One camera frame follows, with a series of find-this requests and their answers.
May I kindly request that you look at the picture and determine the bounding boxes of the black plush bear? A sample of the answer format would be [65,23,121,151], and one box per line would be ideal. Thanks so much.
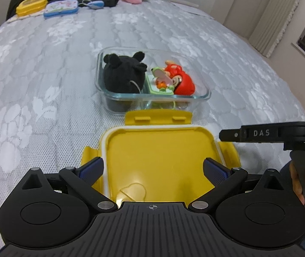
[103,51,148,95]

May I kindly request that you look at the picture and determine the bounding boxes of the beige curtain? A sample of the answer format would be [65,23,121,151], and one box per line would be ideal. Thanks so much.
[249,0,305,57]

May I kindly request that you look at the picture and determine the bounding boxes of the white paper sheets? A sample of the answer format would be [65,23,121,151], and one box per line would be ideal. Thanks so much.
[170,0,215,20]

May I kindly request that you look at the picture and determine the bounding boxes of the yellow plastic container lid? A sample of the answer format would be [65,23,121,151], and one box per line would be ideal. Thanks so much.
[81,110,241,204]

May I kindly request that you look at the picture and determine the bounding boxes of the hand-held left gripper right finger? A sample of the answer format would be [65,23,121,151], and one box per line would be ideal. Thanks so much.
[188,157,287,213]

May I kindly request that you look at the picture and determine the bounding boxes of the green small toy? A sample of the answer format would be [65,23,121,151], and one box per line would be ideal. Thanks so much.
[150,67,172,87]

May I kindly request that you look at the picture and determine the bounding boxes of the small blue corded gadget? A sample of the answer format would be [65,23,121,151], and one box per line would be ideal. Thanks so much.
[79,0,105,10]

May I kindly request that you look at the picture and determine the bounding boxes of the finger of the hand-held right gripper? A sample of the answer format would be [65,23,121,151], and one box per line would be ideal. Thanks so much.
[219,128,242,143]

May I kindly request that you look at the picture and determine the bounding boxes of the white patterned cloth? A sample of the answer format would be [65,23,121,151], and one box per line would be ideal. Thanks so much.
[7,11,45,22]

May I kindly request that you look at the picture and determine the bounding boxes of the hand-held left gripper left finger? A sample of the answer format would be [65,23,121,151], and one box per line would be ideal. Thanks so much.
[20,157,118,213]

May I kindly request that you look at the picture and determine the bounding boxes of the small yellow lidded box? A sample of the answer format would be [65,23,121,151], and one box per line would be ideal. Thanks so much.
[16,0,48,17]

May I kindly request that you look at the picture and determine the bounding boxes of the green orange charm keychain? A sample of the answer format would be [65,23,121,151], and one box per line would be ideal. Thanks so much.
[146,82,175,95]

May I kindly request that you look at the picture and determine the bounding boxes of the clear glass divided container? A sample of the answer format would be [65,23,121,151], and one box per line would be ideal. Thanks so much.
[95,47,212,115]

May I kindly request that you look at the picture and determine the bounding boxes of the red doll keychain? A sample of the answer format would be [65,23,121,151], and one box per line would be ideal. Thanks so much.
[163,60,196,96]

